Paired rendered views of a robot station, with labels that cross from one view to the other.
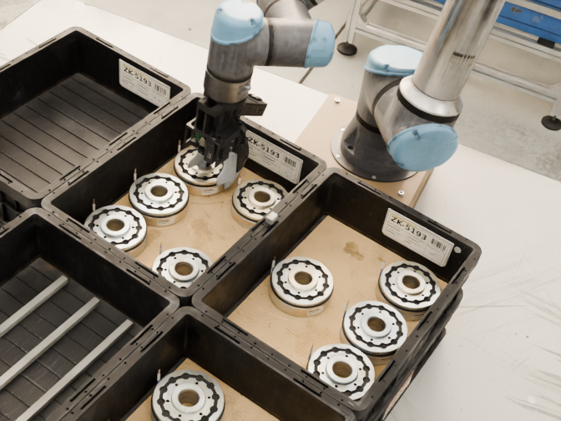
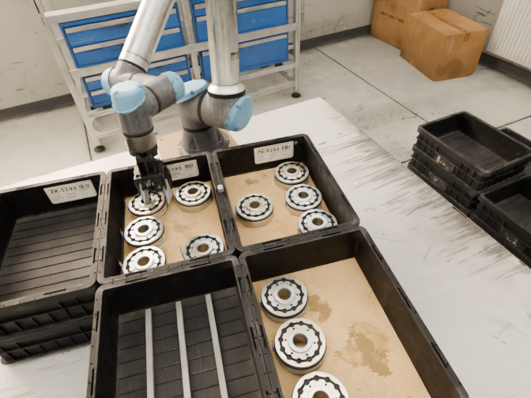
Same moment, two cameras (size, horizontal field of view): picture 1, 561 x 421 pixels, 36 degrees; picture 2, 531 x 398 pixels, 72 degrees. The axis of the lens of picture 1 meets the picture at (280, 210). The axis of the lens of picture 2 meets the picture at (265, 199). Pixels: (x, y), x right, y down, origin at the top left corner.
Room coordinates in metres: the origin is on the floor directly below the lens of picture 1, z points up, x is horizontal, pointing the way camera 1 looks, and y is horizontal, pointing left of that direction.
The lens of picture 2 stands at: (0.35, 0.38, 1.57)
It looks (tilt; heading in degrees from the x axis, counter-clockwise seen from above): 44 degrees down; 321
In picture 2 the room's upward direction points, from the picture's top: 4 degrees counter-clockwise
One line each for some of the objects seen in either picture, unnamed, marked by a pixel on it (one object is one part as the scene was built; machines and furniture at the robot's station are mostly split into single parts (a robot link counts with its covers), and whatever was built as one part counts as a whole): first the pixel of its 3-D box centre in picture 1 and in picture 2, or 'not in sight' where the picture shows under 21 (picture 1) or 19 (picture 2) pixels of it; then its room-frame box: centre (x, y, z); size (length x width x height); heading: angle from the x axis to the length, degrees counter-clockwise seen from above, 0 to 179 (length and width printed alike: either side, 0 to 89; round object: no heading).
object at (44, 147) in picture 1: (59, 130); (49, 248); (1.17, 0.42, 0.87); 0.40 x 0.30 x 0.11; 153
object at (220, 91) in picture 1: (229, 81); (141, 137); (1.13, 0.12, 1.07); 0.08 x 0.08 x 0.05
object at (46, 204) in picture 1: (190, 187); (164, 209); (1.03, 0.15, 0.92); 0.40 x 0.30 x 0.02; 153
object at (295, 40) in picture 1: (294, 37); (156, 91); (1.18, 0.03, 1.14); 0.11 x 0.11 x 0.08; 19
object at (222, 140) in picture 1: (218, 121); (148, 167); (1.12, 0.13, 0.99); 0.09 x 0.08 x 0.12; 153
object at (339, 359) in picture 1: (341, 370); (318, 222); (0.76, -0.13, 0.86); 0.05 x 0.05 x 0.01
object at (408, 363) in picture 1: (337, 299); (278, 199); (0.89, -0.11, 0.87); 0.40 x 0.30 x 0.11; 153
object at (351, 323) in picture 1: (375, 327); (303, 197); (0.86, -0.18, 0.86); 0.10 x 0.10 x 0.01
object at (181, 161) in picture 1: (202, 164); (146, 201); (1.15, 0.15, 0.86); 0.10 x 0.10 x 0.01
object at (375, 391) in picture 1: (343, 278); (277, 185); (0.89, -0.11, 0.92); 0.40 x 0.30 x 0.02; 153
